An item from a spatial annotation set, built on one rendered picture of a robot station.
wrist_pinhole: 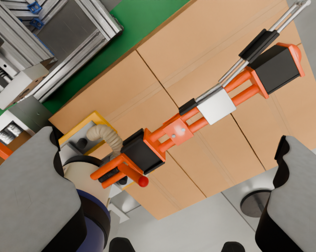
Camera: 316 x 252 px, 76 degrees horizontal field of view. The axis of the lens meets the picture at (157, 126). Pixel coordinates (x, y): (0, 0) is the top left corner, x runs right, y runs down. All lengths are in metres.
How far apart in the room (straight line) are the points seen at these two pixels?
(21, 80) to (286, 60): 0.60
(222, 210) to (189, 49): 1.88
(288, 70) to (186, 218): 2.18
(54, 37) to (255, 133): 1.26
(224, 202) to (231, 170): 1.08
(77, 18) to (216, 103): 1.06
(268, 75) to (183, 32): 0.55
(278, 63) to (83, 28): 1.10
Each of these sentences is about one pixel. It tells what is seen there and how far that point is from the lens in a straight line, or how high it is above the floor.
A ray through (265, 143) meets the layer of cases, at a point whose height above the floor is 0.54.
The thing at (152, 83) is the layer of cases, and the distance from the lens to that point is 0.99.
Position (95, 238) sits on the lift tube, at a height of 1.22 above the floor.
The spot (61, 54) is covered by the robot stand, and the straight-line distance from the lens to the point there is 1.43.
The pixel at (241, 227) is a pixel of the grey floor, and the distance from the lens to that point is 2.75.
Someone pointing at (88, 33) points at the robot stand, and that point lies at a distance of 1.35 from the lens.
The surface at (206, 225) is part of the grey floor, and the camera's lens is 2.62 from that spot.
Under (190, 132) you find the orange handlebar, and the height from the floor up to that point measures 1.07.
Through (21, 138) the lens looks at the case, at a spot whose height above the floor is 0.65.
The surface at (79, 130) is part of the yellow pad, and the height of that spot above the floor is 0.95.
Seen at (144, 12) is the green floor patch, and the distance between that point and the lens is 1.49.
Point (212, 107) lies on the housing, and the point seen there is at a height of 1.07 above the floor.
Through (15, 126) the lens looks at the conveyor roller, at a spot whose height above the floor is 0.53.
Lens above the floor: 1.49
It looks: 61 degrees down
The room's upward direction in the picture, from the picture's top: 178 degrees counter-clockwise
